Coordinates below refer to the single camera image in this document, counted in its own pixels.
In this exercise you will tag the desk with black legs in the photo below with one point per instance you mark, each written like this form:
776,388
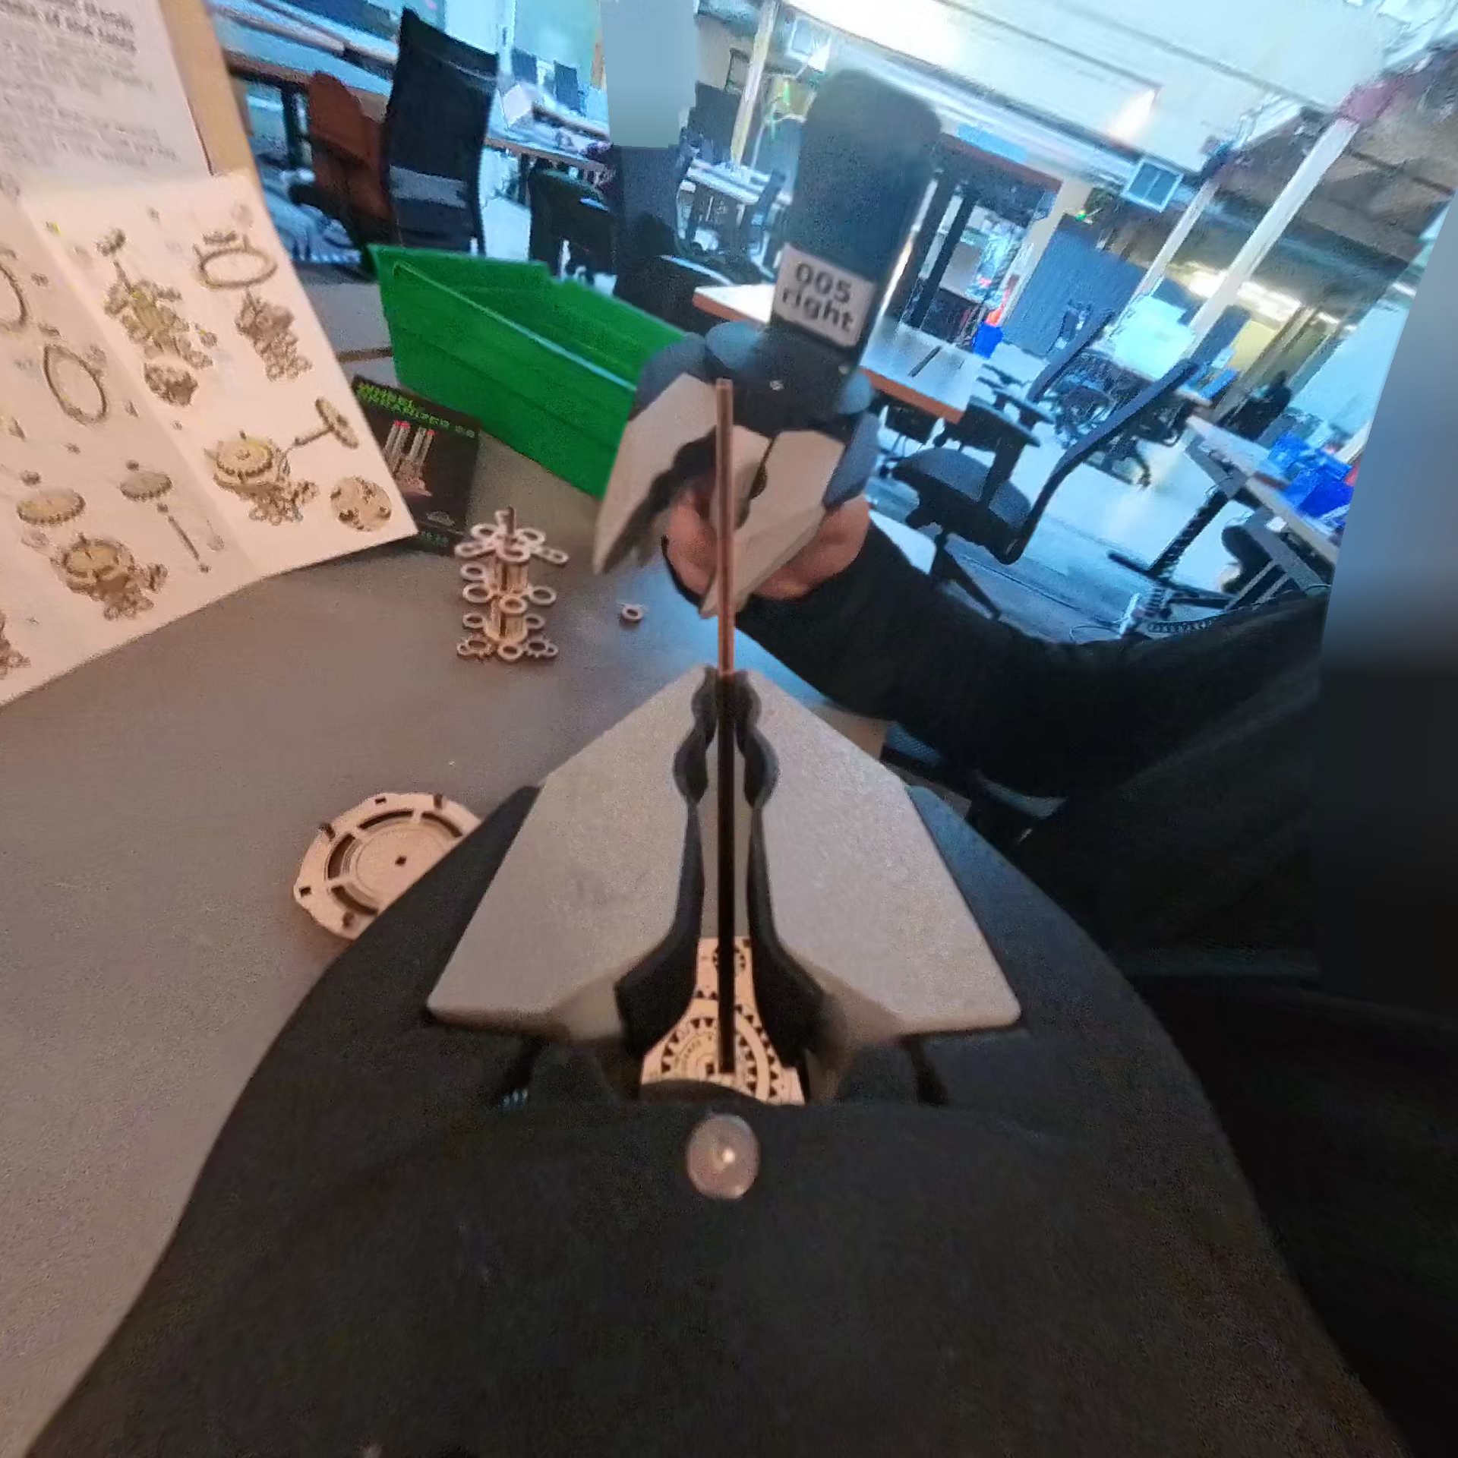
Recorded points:
1231,501

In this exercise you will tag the person's right forearm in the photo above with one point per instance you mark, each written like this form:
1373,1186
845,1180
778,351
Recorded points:
968,671

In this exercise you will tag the black high-back office chair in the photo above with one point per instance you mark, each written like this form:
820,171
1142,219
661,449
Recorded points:
438,136

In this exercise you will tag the tan cardboard panel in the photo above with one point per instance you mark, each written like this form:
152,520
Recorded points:
212,79

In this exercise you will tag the folded paper instruction sheet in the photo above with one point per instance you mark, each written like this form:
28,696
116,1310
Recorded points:
172,455

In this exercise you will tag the person's right hand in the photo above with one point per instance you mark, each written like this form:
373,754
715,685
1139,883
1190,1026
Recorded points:
695,547

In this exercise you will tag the white slanted pillar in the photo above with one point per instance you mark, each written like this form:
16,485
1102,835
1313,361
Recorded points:
1265,228

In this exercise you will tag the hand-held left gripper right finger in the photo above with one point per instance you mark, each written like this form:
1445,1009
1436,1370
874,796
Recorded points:
878,911

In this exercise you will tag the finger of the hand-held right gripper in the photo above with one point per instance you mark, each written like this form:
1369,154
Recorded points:
791,524
661,432

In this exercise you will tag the black mesh office chair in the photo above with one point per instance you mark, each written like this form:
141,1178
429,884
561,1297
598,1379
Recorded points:
1025,455

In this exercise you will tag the brown office chair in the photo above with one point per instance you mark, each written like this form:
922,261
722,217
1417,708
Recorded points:
348,148

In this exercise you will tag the blue storage box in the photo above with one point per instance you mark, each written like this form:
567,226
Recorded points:
1311,478

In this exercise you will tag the wooden sheet with gear parts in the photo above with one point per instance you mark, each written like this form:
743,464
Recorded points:
684,1059

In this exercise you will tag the wooden top office desk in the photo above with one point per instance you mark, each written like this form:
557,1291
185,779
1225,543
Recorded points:
935,365

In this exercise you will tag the person's dark clothing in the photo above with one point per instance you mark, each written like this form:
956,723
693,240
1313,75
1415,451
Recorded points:
1311,1024

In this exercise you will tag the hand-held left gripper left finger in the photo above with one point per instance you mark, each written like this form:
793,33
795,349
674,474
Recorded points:
571,911

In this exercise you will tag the green plastic bin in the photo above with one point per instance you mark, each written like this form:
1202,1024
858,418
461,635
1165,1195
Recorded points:
513,353

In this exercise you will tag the dark printed model box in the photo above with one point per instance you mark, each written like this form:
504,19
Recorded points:
417,455

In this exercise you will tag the wall air conditioner unit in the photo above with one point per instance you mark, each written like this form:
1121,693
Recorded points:
1154,184

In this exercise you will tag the thin dark rod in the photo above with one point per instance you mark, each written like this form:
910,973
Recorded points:
724,593

